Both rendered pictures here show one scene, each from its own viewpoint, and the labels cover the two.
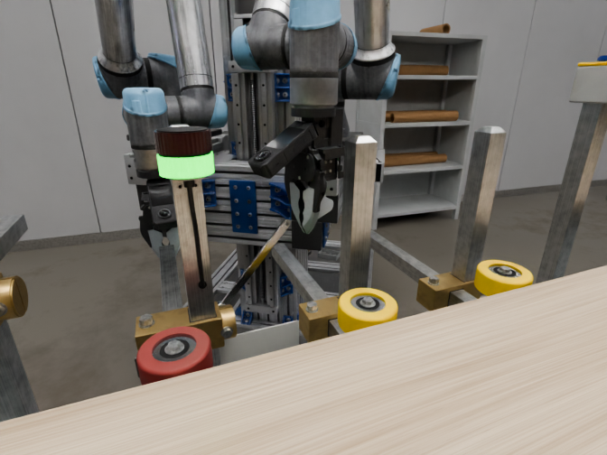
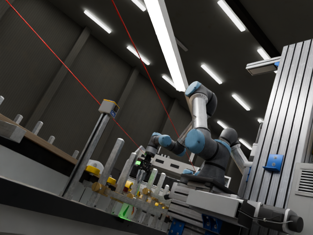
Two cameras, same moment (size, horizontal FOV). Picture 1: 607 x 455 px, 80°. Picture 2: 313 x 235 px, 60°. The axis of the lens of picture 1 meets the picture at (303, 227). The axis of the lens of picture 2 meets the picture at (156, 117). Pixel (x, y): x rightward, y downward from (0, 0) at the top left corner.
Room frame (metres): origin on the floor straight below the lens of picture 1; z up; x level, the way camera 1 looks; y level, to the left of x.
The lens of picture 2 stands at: (1.87, -1.33, 0.76)
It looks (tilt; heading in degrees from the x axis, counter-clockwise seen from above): 20 degrees up; 136
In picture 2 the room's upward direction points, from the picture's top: 23 degrees clockwise
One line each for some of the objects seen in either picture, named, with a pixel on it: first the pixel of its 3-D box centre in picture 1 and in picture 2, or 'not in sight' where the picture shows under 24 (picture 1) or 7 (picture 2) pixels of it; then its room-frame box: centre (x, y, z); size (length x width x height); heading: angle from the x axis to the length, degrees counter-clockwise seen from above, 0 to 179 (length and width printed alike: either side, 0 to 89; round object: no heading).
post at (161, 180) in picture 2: not in sight; (154, 198); (0.27, 0.61, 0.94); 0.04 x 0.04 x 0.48; 21
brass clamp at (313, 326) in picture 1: (340, 315); (117, 196); (0.53, -0.06, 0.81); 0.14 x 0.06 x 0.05; 111
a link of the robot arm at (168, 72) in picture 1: (168, 77); not in sight; (1.24, 0.43, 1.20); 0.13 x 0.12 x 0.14; 118
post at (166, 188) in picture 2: not in sight; (159, 209); (0.18, 0.85, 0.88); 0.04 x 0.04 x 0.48; 21
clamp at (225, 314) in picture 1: (188, 331); (132, 198); (0.44, 0.17, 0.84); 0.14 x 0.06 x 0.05; 111
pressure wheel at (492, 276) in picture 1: (498, 299); (90, 176); (0.51, -0.32, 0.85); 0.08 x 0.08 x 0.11
